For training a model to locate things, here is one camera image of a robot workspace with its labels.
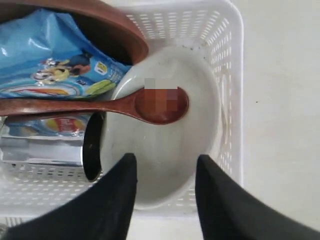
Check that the brown round plate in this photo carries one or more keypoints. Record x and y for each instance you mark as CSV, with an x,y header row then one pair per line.
x,y
108,28

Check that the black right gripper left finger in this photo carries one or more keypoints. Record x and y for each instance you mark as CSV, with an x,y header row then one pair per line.
x,y
103,212

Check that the blue chips snack bag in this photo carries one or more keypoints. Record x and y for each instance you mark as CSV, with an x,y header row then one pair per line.
x,y
45,55

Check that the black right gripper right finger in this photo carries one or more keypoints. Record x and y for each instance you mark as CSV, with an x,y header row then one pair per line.
x,y
226,211

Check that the silver metal cup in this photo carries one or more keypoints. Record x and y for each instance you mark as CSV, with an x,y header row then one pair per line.
x,y
52,147

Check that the white perforated plastic basket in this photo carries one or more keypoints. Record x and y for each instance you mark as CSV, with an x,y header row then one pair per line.
x,y
211,28

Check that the speckled white bowl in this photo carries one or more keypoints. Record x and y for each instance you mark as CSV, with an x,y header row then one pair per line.
x,y
166,155

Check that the brown wooden spoon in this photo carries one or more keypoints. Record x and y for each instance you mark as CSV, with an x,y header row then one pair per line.
x,y
153,106

